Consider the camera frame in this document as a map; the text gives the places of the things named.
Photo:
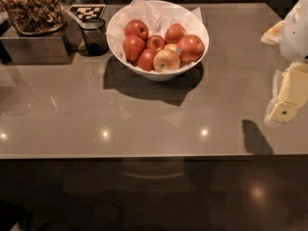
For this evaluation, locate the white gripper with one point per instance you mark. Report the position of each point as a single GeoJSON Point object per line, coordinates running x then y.
{"type": "Point", "coordinates": [295, 36]}

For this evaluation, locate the large red apple right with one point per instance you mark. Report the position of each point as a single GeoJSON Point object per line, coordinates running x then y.
{"type": "Point", "coordinates": [191, 48]}

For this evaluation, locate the red apple top right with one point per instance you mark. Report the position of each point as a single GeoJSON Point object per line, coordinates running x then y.
{"type": "Point", "coordinates": [175, 33]}

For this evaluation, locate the pale apple with sticker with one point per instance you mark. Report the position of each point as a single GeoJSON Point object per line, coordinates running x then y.
{"type": "Point", "coordinates": [173, 47]}

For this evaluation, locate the yellow-red apple front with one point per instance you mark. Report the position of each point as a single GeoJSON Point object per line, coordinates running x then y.
{"type": "Point", "coordinates": [166, 59]}

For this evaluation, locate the white ceramic bowl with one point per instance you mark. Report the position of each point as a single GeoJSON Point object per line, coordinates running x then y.
{"type": "Point", "coordinates": [160, 75]}

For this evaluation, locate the red apple centre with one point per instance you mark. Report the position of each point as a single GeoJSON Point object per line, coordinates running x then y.
{"type": "Point", "coordinates": [155, 43]}

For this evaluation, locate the red apple bottom left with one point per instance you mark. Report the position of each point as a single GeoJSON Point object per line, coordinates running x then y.
{"type": "Point", "coordinates": [145, 60]}

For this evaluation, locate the red apple top left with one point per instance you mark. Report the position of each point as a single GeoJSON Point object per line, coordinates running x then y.
{"type": "Point", "coordinates": [137, 28]}

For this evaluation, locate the black mesh cup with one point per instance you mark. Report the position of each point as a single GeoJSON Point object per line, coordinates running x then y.
{"type": "Point", "coordinates": [94, 35]}

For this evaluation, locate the black white marker tag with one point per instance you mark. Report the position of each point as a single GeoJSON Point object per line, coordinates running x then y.
{"type": "Point", "coordinates": [87, 12]}

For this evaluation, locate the steel box stand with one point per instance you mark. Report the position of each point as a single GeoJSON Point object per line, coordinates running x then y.
{"type": "Point", "coordinates": [55, 48]}

